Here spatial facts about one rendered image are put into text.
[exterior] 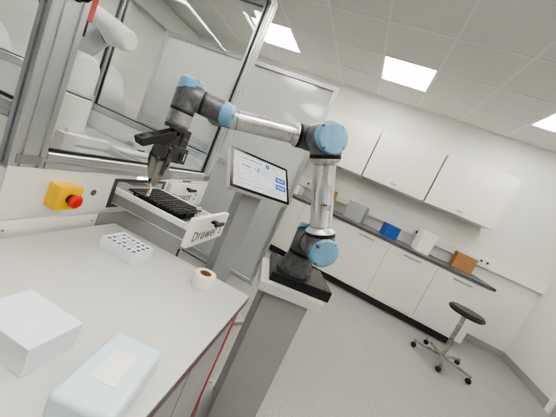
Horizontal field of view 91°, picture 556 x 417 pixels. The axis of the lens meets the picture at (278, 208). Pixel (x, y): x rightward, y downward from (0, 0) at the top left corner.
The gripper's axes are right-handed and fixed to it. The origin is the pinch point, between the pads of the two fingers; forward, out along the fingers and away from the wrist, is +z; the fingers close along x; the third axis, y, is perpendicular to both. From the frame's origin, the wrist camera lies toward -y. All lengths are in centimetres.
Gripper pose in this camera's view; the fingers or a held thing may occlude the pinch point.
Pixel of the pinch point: (150, 181)
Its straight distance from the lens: 98.6
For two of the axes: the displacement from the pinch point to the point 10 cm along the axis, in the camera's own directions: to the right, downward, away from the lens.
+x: -7.8, -4.2, 4.7
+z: -4.0, 9.1, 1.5
